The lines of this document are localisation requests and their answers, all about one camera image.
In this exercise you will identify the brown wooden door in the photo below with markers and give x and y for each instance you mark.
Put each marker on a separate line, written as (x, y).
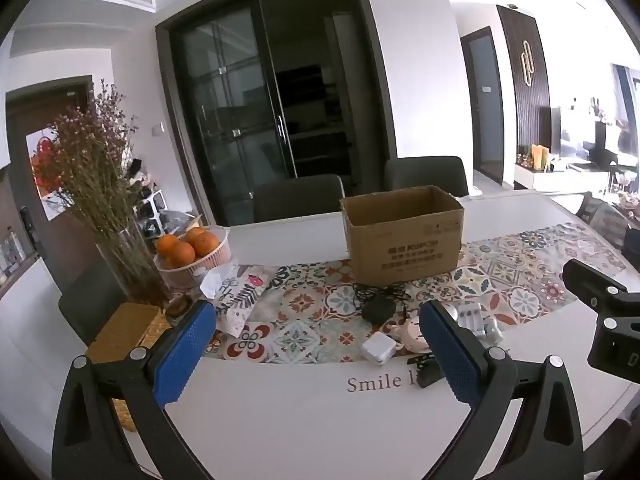
(20, 125)

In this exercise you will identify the white light switch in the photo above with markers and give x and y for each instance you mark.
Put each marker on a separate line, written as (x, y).
(157, 129)

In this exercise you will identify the red door decoration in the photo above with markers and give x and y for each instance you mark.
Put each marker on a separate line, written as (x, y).
(42, 165)

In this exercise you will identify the grey patterned chair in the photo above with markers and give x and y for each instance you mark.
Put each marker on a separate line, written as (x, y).
(602, 217)

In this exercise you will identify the glass vase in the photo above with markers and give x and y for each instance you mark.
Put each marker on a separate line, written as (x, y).
(135, 275)

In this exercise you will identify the white charger plug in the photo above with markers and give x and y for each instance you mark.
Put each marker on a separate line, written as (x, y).
(377, 349)

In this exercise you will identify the yellow decor item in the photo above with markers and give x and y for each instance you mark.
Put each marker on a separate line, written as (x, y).
(540, 157)

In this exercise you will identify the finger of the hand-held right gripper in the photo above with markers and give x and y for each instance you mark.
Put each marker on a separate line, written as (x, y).
(590, 280)

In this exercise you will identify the patterned tile-print table runner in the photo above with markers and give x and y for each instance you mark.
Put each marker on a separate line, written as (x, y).
(310, 310)

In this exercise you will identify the dark glass sliding door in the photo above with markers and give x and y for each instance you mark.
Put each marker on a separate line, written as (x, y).
(260, 110)

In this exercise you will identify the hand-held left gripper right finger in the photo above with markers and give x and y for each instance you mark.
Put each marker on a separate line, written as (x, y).
(450, 355)

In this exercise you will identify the woven straw box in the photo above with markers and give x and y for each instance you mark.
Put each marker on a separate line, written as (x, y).
(130, 330)

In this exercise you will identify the white storage rack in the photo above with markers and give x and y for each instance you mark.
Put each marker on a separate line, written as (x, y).
(150, 210)

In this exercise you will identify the white battery charger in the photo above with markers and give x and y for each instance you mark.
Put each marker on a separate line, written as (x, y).
(472, 320)

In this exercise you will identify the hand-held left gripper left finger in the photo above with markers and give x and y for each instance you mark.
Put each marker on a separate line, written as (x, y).
(185, 355)

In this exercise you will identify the small white plastic toy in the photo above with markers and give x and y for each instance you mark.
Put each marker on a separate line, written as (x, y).
(492, 332)

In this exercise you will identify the dried flower bouquet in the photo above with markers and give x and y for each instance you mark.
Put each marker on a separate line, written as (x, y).
(95, 170)

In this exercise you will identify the dark narrow door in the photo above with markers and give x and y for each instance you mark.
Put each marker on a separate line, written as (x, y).
(485, 105)

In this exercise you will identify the dark grey chair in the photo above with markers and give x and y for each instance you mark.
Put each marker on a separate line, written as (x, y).
(297, 200)
(425, 175)
(90, 305)

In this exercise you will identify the dark slatted wall panel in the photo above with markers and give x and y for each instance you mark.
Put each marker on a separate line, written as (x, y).
(532, 85)

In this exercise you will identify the black clip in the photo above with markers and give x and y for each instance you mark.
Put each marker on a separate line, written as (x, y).
(427, 375)

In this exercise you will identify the printed fabric tissue pouch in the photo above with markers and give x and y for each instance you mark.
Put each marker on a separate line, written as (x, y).
(245, 295)

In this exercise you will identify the white low cabinet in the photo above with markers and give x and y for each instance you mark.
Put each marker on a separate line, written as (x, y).
(560, 180)

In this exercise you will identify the orange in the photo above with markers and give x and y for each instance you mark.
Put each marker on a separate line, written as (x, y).
(166, 246)
(207, 244)
(183, 255)
(194, 233)

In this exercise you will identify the brown cardboard box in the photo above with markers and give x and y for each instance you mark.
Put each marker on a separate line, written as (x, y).
(400, 250)

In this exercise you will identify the white plastic fruit basket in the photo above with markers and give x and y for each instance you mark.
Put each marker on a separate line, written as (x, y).
(210, 265)

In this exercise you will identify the small dark dish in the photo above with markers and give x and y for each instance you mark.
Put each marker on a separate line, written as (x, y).
(178, 306)

